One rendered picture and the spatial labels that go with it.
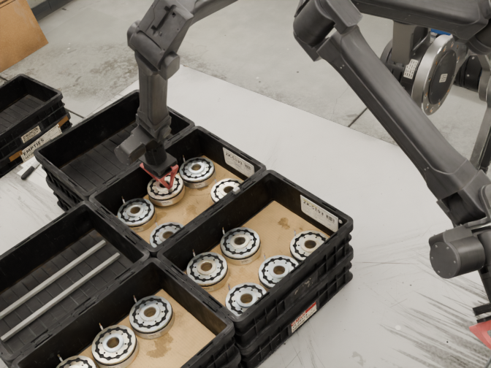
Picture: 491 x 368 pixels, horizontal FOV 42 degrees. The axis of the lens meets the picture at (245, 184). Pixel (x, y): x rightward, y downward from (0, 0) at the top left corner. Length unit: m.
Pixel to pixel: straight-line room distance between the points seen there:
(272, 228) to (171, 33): 0.68
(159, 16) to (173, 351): 0.75
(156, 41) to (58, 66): 2.99
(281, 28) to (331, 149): 2.10
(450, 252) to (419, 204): 0.97
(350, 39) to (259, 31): 3.11
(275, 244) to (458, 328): 0.49
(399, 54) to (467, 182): 0.66
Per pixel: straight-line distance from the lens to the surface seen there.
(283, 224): 1.73
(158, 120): 1.57
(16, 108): 3.06
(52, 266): 1.80
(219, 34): 4.16
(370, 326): 1.68
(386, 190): 1.99
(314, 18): 1.04
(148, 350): 1.55
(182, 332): 1.56
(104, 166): 2.03
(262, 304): 1.45
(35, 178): 2.29
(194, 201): 1.83
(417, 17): 1.19
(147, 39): 1.28
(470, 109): 3.46
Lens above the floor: 2.10
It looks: 44 degrees down
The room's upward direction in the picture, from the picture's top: 9 degrees counter-clockwise
